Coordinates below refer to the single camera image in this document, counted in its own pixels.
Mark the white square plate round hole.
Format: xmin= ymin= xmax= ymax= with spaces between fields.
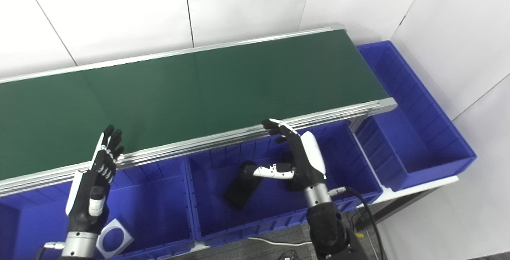
xmin=96 ymin=219 xmax=135 ymax=258

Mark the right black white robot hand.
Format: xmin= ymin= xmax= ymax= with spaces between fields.
xmin=241 ymin=119 xmax=327 ymax=193

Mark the green conveyor belt aluminium frame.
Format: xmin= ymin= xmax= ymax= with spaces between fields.
xmin=0 ymin=23 xmax=398 ymax=197

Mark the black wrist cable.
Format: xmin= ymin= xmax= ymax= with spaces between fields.
xmin=35 ymin=242 xmax=65 ymax=260
xmin=328 ymin=187 xmax=386 ymax=260

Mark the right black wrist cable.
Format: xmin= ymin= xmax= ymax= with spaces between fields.
xmin=328 ymin=187 xmax=386 ymax=260

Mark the white floor cable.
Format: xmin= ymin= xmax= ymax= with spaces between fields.
xmin=247 ymin=237 xmax=315 ymax=248

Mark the black cylinder block part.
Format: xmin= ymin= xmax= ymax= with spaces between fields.
xmin=284 ymin=151 xmax=307 ymax=192
xmin=222 ymin=160 xmax=265 ymax=211

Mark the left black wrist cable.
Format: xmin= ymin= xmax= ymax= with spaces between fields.
xmin=35 ymin=242 xmax=65 ymax=260

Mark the long blue plastic bin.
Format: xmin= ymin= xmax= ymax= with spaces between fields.
xmin=353 ymin=40 xmax=477 ymax=192

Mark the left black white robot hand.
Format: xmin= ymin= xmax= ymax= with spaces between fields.
xmin=65 ymin=125 xmax=125 ymax=235

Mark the aluminium conveyor leg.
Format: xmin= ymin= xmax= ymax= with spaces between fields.
xmin=347 ymin=113 xmax=376 ymax=134

